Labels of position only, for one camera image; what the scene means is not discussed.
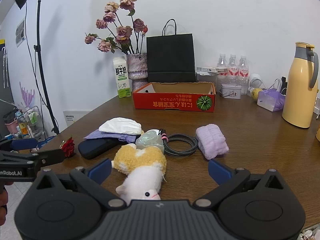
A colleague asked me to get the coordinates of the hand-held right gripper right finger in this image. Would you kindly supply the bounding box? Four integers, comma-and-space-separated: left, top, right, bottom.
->
194, 159, 284, 209

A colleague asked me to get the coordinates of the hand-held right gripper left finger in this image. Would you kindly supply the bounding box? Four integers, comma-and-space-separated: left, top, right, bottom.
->
36, 158, 128, 209

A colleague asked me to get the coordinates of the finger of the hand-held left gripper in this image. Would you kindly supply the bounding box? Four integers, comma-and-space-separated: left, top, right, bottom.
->
0, 138, 38, 152
37, 148, 66, 167

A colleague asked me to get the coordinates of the red artificial rose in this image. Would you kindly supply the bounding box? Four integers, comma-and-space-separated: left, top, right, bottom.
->
60, 136, 76, 159

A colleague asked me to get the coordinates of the dark blue zip case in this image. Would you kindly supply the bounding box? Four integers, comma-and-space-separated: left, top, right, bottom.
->
78, 138, 131, 160

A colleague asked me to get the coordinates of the purple towel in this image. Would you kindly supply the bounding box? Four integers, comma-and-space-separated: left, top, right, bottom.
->
195, 123, 230, 161

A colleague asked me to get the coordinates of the purple fabric pouch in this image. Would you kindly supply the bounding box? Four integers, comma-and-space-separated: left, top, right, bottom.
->
83, 129, 144, 144

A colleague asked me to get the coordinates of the yellow white plush toy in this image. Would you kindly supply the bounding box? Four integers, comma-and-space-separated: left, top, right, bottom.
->
111, 144, 168, 201

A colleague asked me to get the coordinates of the grey braided cable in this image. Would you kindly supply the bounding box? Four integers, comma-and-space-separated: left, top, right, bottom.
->
159, 128, 199, 157

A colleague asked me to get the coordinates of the white cloth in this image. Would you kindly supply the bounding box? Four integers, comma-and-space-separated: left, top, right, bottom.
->
98, 117, 142, 136

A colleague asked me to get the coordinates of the translucent green plastic wrap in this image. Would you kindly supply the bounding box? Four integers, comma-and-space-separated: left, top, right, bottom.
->
135, 130, 165, 154

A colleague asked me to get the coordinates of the red cardboard box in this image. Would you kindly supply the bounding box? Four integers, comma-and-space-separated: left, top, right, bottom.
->
132, 81, 216, 113

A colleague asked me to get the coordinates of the person's left hand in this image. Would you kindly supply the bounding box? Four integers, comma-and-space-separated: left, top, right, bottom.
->
0, 182, 8, 227

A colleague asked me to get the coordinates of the dark grey cabinet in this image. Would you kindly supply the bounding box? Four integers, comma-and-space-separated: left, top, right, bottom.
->
0, 39, 16, 137

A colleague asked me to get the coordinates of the small silver tin box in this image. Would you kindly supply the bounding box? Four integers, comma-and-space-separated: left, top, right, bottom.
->
220, 83, 242, 99

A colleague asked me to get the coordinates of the yellow green pear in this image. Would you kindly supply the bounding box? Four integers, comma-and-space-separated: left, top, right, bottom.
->
251, 88, 263, 101

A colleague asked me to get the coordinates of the purple plastic bag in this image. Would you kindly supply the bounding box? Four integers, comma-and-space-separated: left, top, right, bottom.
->
257, 88, 286, 112

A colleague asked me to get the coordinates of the white green milk carton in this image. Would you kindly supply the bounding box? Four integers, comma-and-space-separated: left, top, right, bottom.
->
112, 56, 132, 99

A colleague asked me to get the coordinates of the translucent plastic container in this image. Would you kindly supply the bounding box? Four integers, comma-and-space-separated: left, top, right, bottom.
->
195, 75, 218, 83

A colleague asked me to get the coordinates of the small white desk fan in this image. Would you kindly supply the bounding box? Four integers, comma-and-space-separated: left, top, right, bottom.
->
249, 73, 262, 95

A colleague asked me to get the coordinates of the pink mottled ceramic vase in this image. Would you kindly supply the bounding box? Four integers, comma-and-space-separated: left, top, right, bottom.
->
126, 52, 148, 92

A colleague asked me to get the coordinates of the clear water bottle red label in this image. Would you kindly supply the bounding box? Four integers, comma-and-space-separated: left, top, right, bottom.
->
228, 54, 240, 85
216, 53, 230, 95
238, 55, 251, 95

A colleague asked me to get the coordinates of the yellow thermos jug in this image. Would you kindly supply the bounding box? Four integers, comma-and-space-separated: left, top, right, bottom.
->
282, 42, 320, 129

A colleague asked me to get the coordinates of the black light stand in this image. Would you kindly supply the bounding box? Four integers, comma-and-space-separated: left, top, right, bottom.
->
33, 0, 60, 134

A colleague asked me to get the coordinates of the black paper bag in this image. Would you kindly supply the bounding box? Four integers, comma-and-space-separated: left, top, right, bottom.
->
146, 19, 196, 83

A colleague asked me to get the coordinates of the dried pink rose bouquet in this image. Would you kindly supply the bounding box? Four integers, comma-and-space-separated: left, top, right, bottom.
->
84, 0, 149, 55

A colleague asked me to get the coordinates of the purple flower wall decoration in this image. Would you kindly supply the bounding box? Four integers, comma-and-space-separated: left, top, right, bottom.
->
19, 81, 36, 109

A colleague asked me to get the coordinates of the white charging cable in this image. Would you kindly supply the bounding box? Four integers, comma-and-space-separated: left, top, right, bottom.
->
248, 78, 283, 96

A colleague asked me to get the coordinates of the grey wall poster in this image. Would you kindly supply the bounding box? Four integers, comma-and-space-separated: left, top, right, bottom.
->
15, 19, 27, 48

